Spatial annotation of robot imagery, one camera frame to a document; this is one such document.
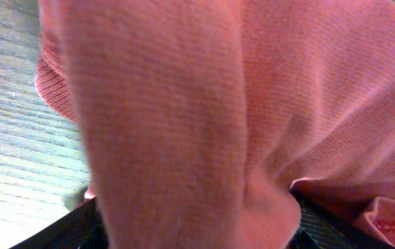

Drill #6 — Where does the red orange t-shirt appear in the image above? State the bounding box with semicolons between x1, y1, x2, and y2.
35;0;395;248

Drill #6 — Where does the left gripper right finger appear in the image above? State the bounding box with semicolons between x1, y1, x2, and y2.
288;192;395;249

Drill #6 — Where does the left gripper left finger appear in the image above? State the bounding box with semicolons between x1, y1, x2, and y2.
11;198;109;249

